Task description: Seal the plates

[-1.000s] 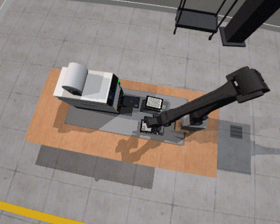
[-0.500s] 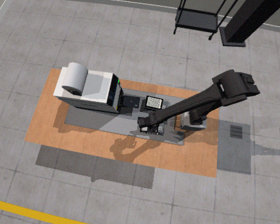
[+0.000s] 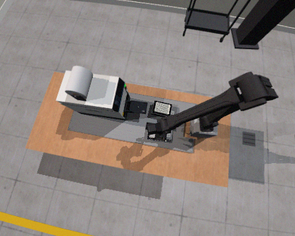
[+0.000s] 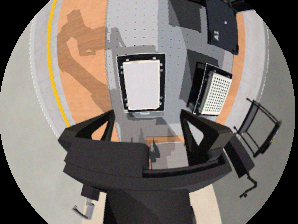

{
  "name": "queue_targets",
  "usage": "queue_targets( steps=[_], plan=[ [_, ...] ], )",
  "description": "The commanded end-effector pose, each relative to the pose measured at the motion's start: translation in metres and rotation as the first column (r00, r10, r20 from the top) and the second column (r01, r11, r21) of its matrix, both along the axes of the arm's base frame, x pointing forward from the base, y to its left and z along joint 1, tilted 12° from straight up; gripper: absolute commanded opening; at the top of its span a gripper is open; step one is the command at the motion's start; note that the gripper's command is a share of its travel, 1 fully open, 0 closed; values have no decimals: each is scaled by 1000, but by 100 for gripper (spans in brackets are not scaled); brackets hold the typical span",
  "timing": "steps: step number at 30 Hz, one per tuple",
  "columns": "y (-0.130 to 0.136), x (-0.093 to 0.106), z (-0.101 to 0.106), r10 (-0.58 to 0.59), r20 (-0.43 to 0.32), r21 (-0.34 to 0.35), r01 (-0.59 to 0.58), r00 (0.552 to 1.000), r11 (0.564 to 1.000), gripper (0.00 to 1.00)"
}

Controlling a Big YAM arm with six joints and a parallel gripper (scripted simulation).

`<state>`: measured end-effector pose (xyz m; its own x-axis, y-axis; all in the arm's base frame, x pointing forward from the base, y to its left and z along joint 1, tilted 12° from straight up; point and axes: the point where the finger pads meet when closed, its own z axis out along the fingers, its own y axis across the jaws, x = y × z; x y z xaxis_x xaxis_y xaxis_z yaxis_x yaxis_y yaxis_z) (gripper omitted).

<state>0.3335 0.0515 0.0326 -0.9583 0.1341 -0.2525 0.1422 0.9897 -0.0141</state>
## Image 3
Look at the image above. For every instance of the white roll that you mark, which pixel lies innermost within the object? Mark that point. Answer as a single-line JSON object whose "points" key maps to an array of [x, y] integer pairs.
{"points": [[79, 81]]}

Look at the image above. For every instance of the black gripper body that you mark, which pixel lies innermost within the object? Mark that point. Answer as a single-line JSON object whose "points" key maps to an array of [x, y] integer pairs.
{"points": [[159, 136]]}

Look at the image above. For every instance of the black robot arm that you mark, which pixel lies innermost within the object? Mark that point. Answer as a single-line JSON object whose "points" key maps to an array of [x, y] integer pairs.
{"points": [[255, 91]]}

